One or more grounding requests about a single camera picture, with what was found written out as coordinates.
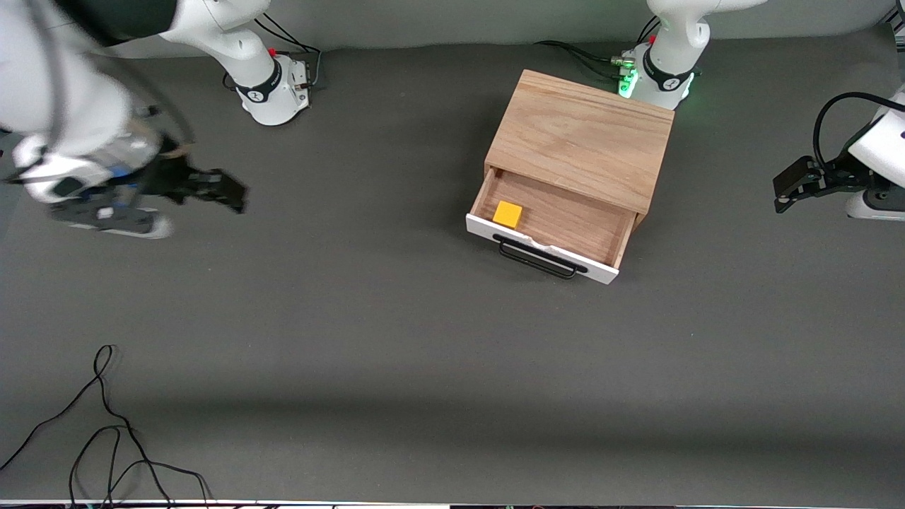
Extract white-front drawer with black handle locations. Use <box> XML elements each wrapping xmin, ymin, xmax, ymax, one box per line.
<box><xmin>465</xmin><ymin>166</ymin><xmax>638</xmax><ymax>286</ymax></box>

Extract yellow cube block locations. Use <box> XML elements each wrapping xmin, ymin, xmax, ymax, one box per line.
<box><xmin>493</xmin><ymin>201</ymin><xmax>525</xmax><ymax>230</ymax></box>

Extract wooden drawer cabinet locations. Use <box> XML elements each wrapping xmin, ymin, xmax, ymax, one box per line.
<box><xmin>484</xmin><ymin>69</ymin><xmax>675</xmax><ymax>231</ymax></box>

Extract dark grey table mat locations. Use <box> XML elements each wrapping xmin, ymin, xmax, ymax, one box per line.
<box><xmin>0</xmin><ymin>28</ymin><xmax>905</xmax><ymax>506</ymax></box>

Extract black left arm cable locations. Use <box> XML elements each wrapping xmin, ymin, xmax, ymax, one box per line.
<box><xmin>813</xmin><ymin>92</ymin><xmax>905</xmax><ymax>169</ymax></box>

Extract black right base cables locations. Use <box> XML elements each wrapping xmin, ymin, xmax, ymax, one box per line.
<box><xmin>223</xmin><ymin>14</ymin><xmax>323</xmax><ymax>93</ymax></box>

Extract black base cables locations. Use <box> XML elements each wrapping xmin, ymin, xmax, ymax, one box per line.
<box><xmin>535</xmin><ymin>16</ymin><xmax>662</xmax><ymax>78</ymax></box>
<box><xmin>223</xmin><ymin>14</ymin><xmax>323</xmax><ymax>93</ymax></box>

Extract thin black loose cable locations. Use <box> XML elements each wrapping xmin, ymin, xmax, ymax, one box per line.
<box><xmin>0</xmin><ymin>344</ymin><xmax>213</xmax><ymax>509</ymax></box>

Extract black left base cables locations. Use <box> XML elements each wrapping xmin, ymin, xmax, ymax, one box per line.
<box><xmin>535</xmin><ymin>16</ymin><xmax>662</xmax><ymax>78</ymax></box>

